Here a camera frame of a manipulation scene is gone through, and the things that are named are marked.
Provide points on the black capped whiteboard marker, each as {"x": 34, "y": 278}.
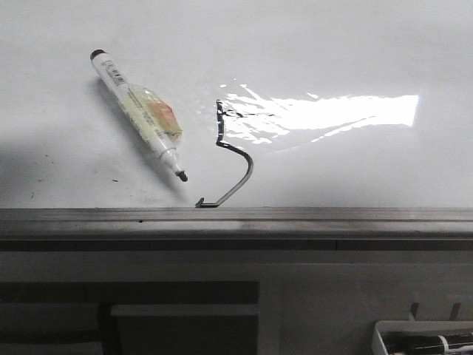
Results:
{"x": 432, "y": 344}

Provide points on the white marker tray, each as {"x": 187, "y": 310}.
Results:
{"x": 386, "y": 328}

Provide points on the white whiteboard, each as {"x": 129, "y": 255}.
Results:
{"x": 305, "y": 124}

